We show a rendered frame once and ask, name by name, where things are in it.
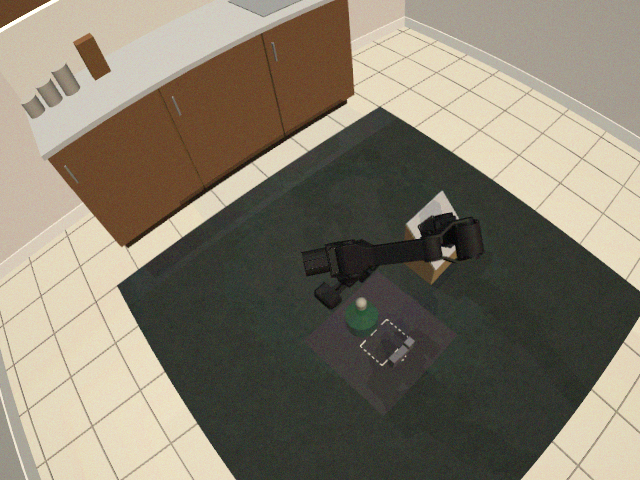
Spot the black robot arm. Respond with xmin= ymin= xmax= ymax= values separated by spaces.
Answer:
xmin=301 ymin=212 xmax=485 ymax=280

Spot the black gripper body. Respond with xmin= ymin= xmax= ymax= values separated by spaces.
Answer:
xmin=314 ymin=273 xmax=363 ymax=309

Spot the green glass bottle with white cap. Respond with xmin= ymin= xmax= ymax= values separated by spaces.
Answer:
xmin=345 ymin=297 xmax=378 ymax=338

